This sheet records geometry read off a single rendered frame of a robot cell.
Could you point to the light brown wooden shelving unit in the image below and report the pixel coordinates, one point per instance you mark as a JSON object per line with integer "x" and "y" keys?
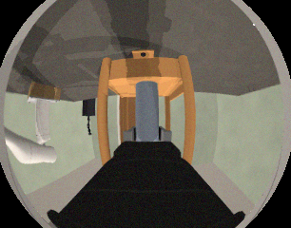
{"x": 174, "y": 79}

